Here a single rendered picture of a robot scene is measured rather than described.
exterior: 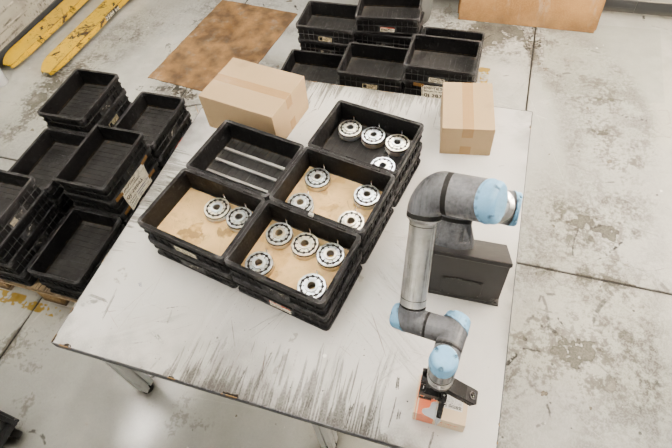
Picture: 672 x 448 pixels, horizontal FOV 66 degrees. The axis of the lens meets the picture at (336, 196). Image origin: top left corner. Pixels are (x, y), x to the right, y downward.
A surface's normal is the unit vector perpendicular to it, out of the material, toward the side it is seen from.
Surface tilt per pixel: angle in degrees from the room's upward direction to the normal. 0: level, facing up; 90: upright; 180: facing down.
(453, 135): 90
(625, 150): 0
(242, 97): 0
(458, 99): 0
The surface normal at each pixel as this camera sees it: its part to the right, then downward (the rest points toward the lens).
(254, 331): -0.07, -0.61
